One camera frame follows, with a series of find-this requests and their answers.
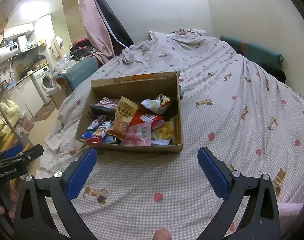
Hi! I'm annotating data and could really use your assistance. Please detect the teal mattress edge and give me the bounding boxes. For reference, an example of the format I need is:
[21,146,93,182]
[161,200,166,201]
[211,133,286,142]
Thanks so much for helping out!
[220,35,284,70]

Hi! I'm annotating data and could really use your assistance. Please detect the pink snack packet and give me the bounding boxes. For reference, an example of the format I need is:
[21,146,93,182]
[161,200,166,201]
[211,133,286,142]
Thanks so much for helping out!
[121,122,151,146]

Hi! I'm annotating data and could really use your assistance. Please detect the white washing machine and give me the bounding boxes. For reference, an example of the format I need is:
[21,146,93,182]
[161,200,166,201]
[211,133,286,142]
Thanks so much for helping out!
[31,65,52,105]

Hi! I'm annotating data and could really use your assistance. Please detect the patterned floor rug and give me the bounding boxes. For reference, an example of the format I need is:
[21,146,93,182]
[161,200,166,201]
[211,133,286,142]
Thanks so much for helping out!
[32,100,56,122]

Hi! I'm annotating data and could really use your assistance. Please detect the white red Oishi snack bag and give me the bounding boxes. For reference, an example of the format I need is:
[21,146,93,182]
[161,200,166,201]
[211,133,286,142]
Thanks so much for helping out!
[91,97,119,113]

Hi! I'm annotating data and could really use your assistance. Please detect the white water heater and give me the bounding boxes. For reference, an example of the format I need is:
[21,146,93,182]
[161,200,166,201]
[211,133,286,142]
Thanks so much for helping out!
[0,42,19,63]

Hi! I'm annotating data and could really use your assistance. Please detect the pink curtain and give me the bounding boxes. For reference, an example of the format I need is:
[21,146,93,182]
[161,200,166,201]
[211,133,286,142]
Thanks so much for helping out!
[78,0,115,64]

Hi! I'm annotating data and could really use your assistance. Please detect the blue snack bag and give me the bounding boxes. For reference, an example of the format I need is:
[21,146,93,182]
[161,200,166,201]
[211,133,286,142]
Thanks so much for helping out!
[81,129,117,144]

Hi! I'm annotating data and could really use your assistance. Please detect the brown peanut snack bag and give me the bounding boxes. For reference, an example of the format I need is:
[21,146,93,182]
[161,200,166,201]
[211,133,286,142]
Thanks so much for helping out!
[108,96,138,141]

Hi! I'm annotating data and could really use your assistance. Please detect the white brown triangle crisp packet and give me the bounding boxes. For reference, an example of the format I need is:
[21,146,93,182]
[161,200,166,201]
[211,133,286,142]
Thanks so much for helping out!
[87,115,107,130]

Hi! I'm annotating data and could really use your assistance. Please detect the white red rice cake packet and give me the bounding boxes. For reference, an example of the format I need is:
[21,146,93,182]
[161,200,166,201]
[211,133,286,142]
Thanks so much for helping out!
[87,121,113,145]

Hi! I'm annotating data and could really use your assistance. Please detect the person's left hand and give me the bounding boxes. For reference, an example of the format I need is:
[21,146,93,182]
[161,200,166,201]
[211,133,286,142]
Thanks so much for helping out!
[0,186,19,222]

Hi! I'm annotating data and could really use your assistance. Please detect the white yellow cartoon snack bag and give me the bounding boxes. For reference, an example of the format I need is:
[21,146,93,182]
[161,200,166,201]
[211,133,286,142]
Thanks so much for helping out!
[141,94,172,115]

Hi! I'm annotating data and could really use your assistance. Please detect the person's right hand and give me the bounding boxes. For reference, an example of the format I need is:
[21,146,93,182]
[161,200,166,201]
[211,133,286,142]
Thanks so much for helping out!
[152,228,172,240]

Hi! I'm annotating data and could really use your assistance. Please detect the brown cardboard box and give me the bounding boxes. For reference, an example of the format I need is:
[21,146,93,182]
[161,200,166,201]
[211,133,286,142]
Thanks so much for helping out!
[75,71,183,153]

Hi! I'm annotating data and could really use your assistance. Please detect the pile of dark clothes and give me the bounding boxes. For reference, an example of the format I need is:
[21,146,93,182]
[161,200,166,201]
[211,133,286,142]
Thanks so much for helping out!
[69,38,97,61]

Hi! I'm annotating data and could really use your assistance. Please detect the teal sofa armrest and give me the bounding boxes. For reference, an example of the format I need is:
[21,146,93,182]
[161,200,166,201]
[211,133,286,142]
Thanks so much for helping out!
[56,56,100,94]

